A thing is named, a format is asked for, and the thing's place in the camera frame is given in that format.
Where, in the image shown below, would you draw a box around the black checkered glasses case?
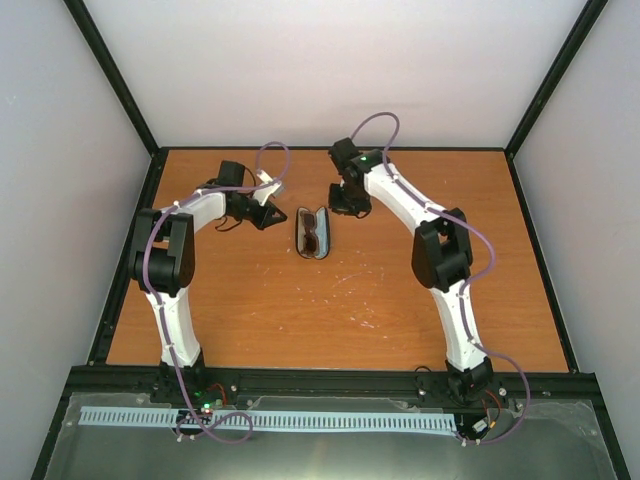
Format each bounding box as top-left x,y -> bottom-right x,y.
295,207 -> 331,260

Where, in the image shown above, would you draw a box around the brown translucent sunglasses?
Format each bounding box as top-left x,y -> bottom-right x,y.
298,211 -> 318,257

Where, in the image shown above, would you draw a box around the light blue cleaning cloth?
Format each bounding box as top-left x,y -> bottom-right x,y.
315,207 -> 331,260

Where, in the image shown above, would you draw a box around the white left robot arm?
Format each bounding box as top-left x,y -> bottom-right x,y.
128,160 -> 287,403

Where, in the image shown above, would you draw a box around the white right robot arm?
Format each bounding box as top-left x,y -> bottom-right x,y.
328,138 -> 493,404

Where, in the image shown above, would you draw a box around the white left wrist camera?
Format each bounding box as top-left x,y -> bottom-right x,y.
252,169 -> 284,206

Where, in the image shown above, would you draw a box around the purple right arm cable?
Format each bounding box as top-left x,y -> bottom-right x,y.
349,111 -> 531,446

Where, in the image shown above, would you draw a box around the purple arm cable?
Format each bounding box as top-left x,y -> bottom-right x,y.
141,141 -> 293,445
349,111 -> 531,446

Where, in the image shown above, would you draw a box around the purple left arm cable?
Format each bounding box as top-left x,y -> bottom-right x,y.
141,141 -> 293,445

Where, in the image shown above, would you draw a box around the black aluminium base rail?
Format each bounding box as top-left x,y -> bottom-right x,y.
67,366 -> 599,407

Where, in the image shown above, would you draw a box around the black left frame post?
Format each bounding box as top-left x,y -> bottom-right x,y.
63,0 -> 160,157

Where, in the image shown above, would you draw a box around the black frame post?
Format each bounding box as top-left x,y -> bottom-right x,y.
63,0 -> 160,157
504,0 -> 608,161

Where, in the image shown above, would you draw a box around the light blue slotted cable duct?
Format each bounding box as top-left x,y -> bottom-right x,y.
77,406 -> 456,436

